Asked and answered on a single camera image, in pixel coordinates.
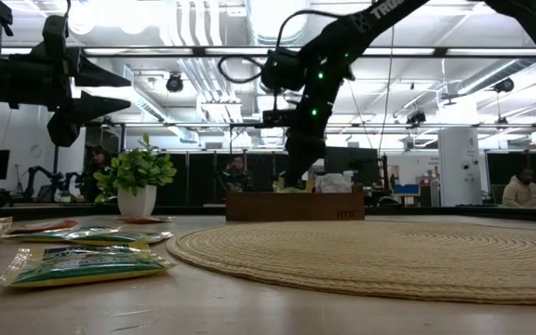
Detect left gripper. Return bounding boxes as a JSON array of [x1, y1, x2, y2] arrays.
[[14, 14, 132, 124]]

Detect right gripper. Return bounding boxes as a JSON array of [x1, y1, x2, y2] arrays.
[[284, 87, 339, 188]]

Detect white orange tea packet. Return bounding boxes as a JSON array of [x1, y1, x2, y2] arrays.
[[314, 172, 354, 194]]

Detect wooden tea organizer box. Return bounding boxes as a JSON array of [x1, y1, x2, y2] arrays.
[[224, 191, 367, 222]]

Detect person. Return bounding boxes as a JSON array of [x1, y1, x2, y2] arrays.
[[221, 154, 254, 194], [501, 167, 536, 209], [75, 144, 114, 204]]

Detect black ceiling spotlight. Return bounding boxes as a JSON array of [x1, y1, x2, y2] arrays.
[[493, 76, 516, 94], [165, 74, 185, 93]]

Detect green plant in white pot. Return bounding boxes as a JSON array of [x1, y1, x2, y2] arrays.
[[91, 133, 179, 219]]

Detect round woven straw placemat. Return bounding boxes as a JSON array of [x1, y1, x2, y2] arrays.
[[165, 221, 536, 307]]

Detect white pillar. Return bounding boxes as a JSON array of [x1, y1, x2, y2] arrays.
[[437, 127, 483, 208]]

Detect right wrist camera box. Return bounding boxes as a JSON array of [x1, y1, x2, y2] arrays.
[[261, 109, 298, 128]]

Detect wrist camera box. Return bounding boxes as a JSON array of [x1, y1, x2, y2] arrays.
[[47, 110, 87, 148], [261, 109, 298, 128]]

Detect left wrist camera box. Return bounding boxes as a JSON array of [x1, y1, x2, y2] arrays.
[[47, 110, 87, 148]]

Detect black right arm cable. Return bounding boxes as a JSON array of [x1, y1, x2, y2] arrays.
[[216, 8, 343, 86]]

